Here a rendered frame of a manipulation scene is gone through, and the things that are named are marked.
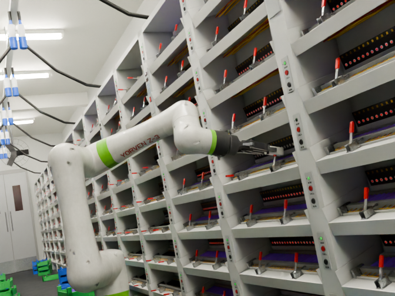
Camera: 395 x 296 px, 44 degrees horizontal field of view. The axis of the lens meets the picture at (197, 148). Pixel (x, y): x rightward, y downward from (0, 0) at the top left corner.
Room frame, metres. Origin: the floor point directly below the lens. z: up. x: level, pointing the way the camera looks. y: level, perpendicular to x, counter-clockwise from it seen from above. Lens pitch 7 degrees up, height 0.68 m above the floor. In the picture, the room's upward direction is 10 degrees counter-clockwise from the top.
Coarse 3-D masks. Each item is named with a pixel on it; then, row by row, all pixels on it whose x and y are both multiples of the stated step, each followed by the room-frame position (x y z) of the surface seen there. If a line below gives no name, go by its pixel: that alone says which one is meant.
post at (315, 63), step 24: (288, 0) 1.59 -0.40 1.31; (312, 0) 1.63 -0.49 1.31; (288, 24) 1.58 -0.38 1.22; (288, 48) 1.59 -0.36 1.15; (312, 48) 1.61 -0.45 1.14; (336, 48) 1.65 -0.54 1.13; (312, 72) 1.60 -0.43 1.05; (288, 96) 1.64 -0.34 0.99; (312, 120) 1.59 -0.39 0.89; (336, 120) 1.63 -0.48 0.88; (312, 144) 1.58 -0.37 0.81; (312, 168) 1.59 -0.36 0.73; (360, 168) 1.65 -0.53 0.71; (336, 192) 1.60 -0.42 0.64; (312, 216) 1.64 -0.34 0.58; (336, 240) 1.58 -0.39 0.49; (360, 240) 1.62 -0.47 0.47; (336, 264) 1.58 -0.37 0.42; (336, 288) 1.60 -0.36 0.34
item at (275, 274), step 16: (272, 240) 2.24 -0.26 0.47; (288, 240) 2.12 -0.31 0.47; (304, 240) 2.01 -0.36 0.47; (256, 256) 2.25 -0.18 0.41; (272, 256) 2.17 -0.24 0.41; (288, 256) 2.07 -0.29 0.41; (304, 256) 1.96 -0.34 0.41; (240, 272) 2.22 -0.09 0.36; (256, 272) 2.08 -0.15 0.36; (272, 272) 2.02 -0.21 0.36; (288, 272) 1.93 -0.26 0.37; (304, 272) 1.83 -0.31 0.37; (288, 288) 1.88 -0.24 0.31; (304, 288) 1.78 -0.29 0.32; (320, 288) 1.69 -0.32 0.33
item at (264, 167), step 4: (292, 156) 1.81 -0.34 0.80; (280, 160) 1.87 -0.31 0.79; (284, 160) 1.85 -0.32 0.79; (288, 160) 1.83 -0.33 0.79; (292, 160) 1.81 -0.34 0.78; (264, 164) 2.00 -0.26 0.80; (268, 164) 1.95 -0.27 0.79; (272, 164) 1.93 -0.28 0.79; (280, 164) 1.88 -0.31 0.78; (284, 164) 1.86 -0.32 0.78; (252, 168) 2.09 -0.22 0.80; (256, 168) 2.04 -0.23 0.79; (260, 168) 2.01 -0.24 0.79; (264, 168) 1.99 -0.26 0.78; (268, 168) 1.97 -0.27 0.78; (248, 172) 2.11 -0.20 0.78; (252, 172) 2.06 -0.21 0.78; (256, 172) 2.05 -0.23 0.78; (236, 176) 2.19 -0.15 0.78
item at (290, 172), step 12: (276, 156) 2.09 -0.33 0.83; (240, 168) 2.26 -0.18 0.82; (288, 168) 1.72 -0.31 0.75; (228, 180) 2.23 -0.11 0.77; (240, 180) 2.05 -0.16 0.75; (252, 180) 1.97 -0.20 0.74; (264, 180) 1.89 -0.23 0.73; (276, 180) 1.82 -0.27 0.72; (288, 180) 1.75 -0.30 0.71; (228, 192) 2.19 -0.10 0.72
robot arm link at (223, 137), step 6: (216, 132) 1.71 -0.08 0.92; (222, 132) 1.72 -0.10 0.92; (222, 138) 1.70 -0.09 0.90; (228, 138) 1.71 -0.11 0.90; (216, 144) 1.70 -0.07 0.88; (222, 144) 1.70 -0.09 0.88; (228, 144) 1.71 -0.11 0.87; (216, 150) 1.71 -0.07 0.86; (222, 150) 1.72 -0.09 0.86; (228, 150) 1.73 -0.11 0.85; (216, 156) 1.76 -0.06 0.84; (222, 156) 1.76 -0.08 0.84
